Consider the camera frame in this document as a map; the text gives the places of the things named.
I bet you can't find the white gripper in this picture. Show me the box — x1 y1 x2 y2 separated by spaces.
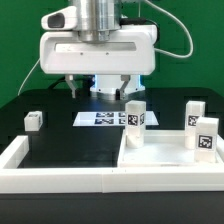
40 6 158 100

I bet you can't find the white square tabletop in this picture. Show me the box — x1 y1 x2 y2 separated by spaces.
117 128 224 168

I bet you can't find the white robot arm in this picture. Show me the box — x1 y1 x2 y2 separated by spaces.
40 0 158 100

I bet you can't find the white marker sheet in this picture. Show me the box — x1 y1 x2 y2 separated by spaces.
73 111 159 127

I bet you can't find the white U-shaped fence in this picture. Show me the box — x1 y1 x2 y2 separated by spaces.
0 136 224 194

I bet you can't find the white cable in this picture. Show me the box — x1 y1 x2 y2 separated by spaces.
17 58 42 97

